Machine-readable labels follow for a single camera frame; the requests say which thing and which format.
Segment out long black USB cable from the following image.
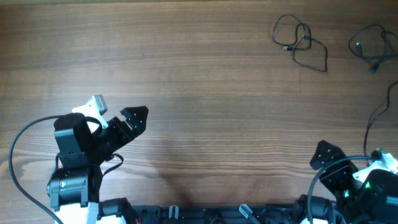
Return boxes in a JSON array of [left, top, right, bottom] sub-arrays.
[[363, 80, 398, 158]]

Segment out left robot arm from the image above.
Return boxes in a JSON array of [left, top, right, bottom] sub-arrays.
[[47, 106, 149, 223]]

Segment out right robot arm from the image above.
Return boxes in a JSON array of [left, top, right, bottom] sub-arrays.
[[303, 140, 397, 223]]

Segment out left camera black cable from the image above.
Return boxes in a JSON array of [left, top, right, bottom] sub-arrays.
[[8, 115, 65, 224]]

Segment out short black USB cable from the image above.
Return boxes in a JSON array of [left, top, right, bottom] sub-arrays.
[[348, 24, 398, 75]]

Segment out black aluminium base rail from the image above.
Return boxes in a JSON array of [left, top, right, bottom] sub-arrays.
[[133, 204, 305, 224]]

